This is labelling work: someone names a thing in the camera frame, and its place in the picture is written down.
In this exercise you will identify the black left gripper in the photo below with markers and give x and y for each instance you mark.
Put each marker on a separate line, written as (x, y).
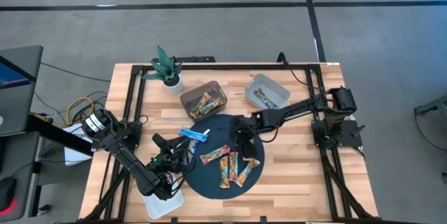
(171, 156)

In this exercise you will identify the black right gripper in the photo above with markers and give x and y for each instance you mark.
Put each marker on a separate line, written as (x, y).
(244, 128)

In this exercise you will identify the bright blue bar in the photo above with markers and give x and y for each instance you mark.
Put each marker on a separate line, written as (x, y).
(192, 135)

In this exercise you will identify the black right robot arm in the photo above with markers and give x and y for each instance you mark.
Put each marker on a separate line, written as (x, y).
(297, 109)

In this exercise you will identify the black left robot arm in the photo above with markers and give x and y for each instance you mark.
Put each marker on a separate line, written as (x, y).
(125, 157)

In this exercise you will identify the small white strip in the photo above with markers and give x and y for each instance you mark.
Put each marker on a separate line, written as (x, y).
(207, 132)

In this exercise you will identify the round dark blue woven mat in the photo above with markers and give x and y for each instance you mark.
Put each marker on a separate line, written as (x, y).
(209, 178)

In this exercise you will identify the grey plastic bin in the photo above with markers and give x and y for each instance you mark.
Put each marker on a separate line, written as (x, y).
(276, 91)

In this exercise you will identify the brown plastic bin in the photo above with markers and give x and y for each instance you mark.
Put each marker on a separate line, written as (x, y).
(206, 88)

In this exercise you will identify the white flat tray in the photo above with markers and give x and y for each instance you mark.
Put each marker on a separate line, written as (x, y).
(164, 208)

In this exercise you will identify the white plant pot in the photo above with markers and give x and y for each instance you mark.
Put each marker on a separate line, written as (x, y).
(174, 88)

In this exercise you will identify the green snake plant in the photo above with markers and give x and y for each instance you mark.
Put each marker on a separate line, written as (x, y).
(164, 65)

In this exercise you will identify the black power strip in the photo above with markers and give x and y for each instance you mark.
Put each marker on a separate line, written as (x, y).
(195, 59)

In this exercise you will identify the white paper sheet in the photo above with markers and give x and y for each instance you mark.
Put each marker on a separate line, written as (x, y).
(75, 156)

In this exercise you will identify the black desk beam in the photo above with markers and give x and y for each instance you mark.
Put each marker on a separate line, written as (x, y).
(52, 131)

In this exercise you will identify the small dark floor object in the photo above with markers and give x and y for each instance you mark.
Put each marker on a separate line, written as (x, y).
(43, 210)

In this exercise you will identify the grey side desk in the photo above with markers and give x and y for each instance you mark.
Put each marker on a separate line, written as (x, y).
(24, 168)

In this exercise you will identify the grey laptop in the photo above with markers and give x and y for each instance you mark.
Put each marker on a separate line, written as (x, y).
(21, 105)

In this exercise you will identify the black computer mouse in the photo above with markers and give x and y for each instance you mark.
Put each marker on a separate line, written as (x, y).
(7, 190)

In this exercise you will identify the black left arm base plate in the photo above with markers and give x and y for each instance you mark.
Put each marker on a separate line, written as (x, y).
(134, 140)

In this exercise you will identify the black aluminium table frame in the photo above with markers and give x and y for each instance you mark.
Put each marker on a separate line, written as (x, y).
(223, 67)

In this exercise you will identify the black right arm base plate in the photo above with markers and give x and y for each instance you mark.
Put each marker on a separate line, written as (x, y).
(351, 136)

